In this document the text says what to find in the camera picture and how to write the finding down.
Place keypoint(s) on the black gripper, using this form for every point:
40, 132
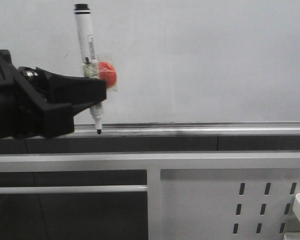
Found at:
24, 113

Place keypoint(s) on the white whiteboard marker pen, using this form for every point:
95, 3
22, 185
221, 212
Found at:
84, 26

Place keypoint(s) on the red round magnet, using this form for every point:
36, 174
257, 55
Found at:
107, 73

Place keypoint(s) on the aluminium whiteboard tray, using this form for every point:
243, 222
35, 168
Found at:
198, 129

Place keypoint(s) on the white whiteboard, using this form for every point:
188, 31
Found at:
203, 61

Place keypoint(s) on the white metal pegboard frame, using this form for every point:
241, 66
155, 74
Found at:
199, 196

